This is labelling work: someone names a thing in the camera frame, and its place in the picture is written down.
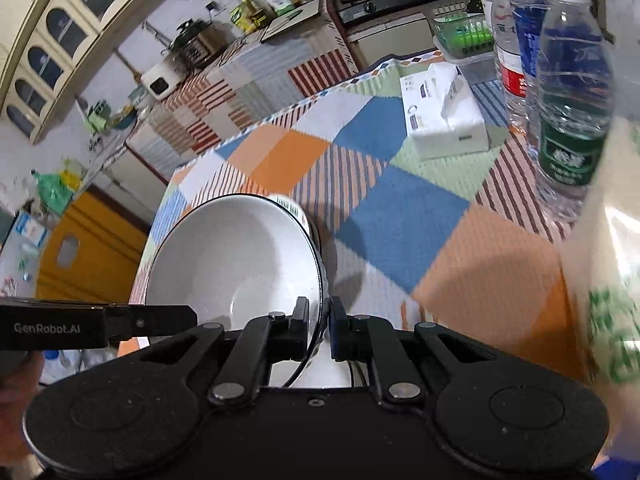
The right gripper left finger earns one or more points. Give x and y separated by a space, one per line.
142 408

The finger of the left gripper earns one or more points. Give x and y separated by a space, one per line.
128 321

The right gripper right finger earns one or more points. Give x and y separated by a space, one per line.
482 406

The white ribbed bowl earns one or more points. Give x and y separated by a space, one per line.
241 256

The person's left hand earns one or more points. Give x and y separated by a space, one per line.
17 391

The orange wooden chair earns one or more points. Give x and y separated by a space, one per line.
93 253

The colourful patchwork tablecloth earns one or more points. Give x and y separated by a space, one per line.
460 241

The large plastic jug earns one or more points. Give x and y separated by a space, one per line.
600 261

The patchwork counter cloth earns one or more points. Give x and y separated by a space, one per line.
253 80

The white tissue pack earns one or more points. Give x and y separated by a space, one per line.
442 116

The green label water bottle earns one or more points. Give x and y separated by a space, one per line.
575 103

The cutting board on counter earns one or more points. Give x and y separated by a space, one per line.
292 19

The green basket container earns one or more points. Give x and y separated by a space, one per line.
461 34

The blue label water bottle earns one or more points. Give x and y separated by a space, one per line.
528 17

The red label water bottle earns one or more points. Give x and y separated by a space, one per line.
510 65

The cream wall cabinets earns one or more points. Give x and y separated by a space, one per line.
47 46

